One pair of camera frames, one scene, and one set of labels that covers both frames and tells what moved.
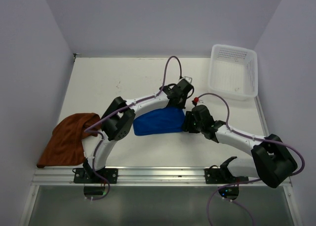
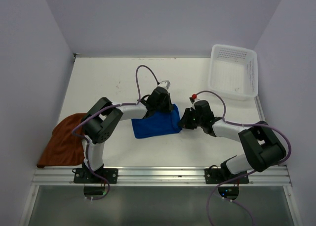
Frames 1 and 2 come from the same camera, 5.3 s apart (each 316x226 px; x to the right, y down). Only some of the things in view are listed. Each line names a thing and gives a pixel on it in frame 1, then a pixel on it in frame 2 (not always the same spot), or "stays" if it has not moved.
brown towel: [64, 148] stays
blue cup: [167, 119] stays
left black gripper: [182, 105] -> [169, 107]
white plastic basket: [233, 71] stays
